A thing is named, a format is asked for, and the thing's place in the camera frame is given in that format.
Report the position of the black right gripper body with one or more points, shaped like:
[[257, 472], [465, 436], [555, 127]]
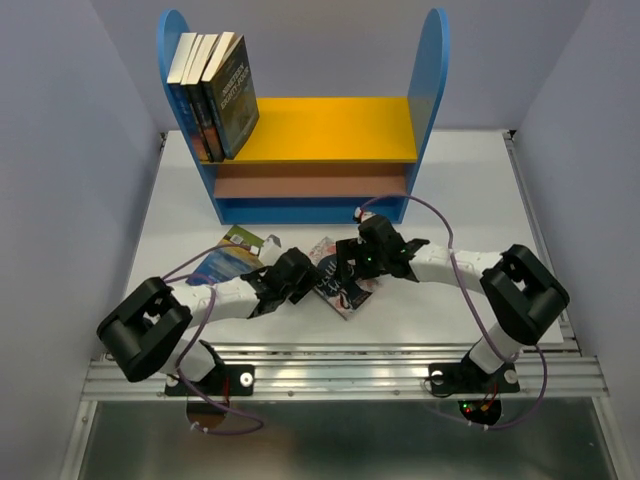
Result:
[[370, 262]]

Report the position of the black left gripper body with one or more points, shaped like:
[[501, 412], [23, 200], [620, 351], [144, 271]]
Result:
[[295, 292]]

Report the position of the Little Women floral book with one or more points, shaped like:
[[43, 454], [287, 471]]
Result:
[[344, 294]]

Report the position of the blue green landscape book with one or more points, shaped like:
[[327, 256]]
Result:
[[240, 257]]

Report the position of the Nineteen Eighty-Four dark book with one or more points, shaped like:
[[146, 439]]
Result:
[[234, 94]]

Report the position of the Three Days to See book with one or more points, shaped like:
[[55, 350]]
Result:
[[191, 77]]

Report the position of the A Tale of Two Cities book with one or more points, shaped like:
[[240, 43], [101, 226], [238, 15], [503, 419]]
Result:
[[213, 59]]

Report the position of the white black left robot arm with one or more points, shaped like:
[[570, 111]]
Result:
[[145, 333]]

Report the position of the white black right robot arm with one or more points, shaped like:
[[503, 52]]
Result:
[[526, 299]]

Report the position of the blue wooden bookshelf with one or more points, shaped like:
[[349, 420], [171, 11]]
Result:
[[314, 160]]

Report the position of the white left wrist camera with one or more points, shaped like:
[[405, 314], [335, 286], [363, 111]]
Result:
[[269, 252]]

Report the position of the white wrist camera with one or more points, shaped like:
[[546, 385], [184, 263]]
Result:
[[361, 215], [269, 252]]

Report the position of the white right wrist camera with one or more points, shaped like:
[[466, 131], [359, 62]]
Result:
[[361, 215]]

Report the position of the aluminium mounting rail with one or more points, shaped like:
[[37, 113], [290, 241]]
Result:
[[395, 372]]

